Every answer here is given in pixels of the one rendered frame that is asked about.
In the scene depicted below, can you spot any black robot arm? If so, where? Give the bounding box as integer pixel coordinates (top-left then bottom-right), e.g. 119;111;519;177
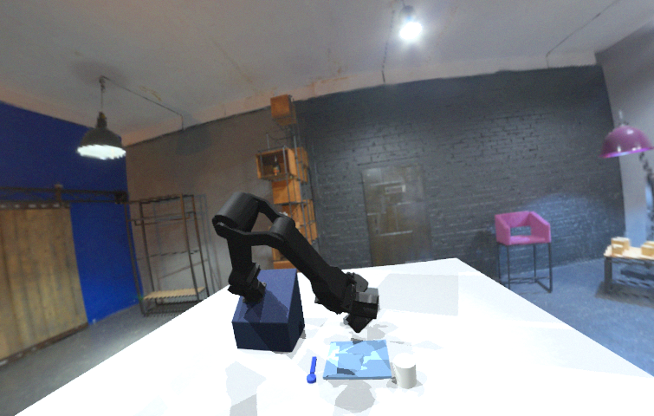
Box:
212;192;379;320

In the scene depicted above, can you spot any light blue square mat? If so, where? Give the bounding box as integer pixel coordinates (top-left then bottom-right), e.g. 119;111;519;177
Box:
322;340;392;380

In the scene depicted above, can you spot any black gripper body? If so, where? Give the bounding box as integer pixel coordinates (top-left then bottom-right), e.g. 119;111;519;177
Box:
335;312;372;334

